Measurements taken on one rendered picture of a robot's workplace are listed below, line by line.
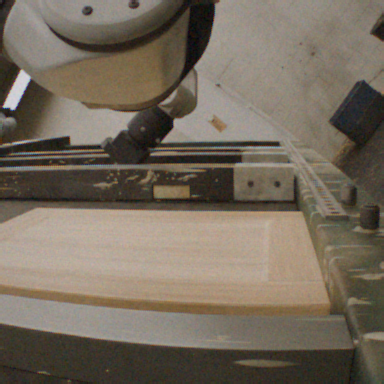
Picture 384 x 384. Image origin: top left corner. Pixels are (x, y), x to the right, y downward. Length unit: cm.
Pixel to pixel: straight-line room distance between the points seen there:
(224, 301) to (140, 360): 13
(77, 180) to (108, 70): 78
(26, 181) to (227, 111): 342
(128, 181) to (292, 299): 63
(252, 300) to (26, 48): 28
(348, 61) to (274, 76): 100
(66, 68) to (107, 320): 18
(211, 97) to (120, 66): 413
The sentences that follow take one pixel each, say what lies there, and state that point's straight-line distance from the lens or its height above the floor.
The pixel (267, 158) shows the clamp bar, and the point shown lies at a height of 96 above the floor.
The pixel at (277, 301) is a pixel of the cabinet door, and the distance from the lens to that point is 39.
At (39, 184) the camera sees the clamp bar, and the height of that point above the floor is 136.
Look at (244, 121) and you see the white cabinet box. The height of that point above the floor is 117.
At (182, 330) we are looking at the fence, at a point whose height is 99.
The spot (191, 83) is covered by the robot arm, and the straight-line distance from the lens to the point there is 104.
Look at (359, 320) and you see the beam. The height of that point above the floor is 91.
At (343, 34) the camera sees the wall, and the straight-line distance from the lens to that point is 575.
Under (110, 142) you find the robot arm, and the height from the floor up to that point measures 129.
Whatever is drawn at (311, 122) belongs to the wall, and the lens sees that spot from 570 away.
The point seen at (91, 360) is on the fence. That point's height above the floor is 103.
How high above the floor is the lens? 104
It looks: 2 degrees up
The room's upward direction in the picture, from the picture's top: 53 degrees counter-clockwise
